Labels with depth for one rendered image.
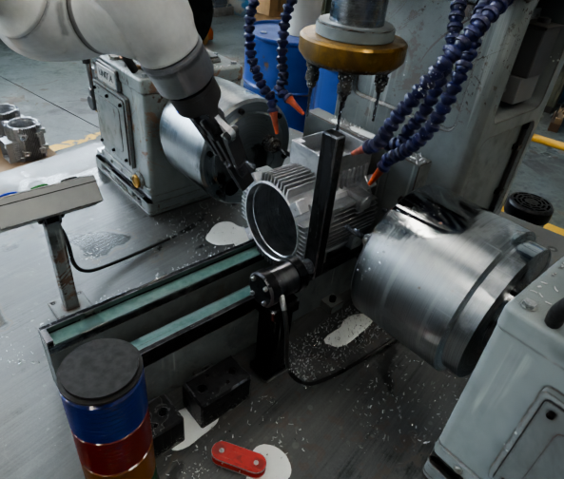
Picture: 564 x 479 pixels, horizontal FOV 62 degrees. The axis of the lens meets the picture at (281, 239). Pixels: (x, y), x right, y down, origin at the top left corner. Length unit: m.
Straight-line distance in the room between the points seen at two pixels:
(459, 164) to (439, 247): 0.33
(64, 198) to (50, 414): 0.36
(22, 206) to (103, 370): 0.53
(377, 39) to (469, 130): 0.27
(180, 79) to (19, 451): 0.60
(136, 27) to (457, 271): 0.51
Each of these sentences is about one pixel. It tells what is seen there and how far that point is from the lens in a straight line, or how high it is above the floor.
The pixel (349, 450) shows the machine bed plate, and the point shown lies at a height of 0.80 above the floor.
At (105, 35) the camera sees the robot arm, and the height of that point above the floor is 1.35.
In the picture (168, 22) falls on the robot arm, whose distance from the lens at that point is 0.64.
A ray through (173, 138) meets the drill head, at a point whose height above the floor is 1.06.
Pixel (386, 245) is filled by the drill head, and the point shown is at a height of 1.11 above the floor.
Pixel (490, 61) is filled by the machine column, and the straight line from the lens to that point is 0.93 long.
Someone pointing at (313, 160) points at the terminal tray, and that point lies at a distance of 0.87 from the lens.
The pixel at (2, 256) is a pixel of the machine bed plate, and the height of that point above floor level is 0.80.
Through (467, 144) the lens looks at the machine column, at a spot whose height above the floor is 1.16.
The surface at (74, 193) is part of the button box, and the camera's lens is 0.89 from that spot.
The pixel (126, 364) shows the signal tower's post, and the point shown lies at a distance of 0.38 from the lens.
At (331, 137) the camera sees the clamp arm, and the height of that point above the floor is 1.25.
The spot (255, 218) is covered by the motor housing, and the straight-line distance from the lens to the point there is 0.95.
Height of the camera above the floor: 1.51
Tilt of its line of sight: 36 degrees down
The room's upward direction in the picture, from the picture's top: 6 degrees clockwise
